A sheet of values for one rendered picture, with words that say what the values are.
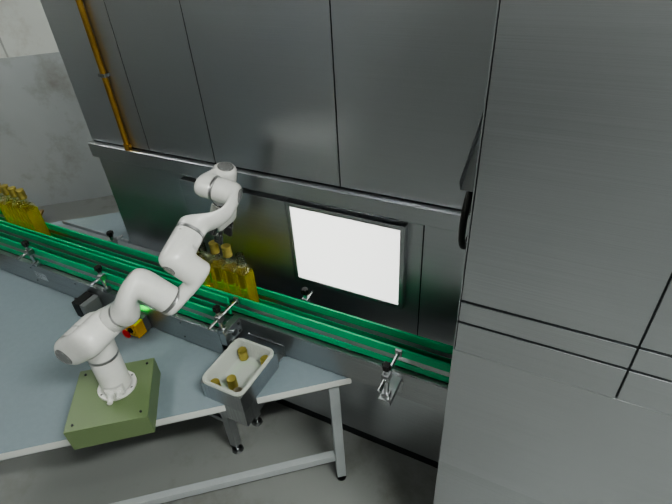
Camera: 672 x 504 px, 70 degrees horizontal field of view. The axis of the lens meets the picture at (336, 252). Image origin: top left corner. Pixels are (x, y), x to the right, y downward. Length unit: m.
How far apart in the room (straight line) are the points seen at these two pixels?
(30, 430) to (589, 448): 1.71
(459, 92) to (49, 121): 4.06
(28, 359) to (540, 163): 1.97
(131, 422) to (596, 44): 1.57
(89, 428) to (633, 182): 1.60
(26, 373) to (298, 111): 1.44
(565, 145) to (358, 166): 0.73
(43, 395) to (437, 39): 1.76
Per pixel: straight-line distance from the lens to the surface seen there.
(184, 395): 1.84
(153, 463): 2.66
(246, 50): 1.53
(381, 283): 1.64
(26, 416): 2.05
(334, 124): 1.45
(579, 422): 1.29
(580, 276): 1.01
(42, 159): 5.04
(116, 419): 1.75
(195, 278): 1.39
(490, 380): 1.25
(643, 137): 0.88
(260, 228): 1.77
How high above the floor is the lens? 2.12
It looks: 36 degrees down
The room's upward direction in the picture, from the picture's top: 4 degrees counter-clockwise
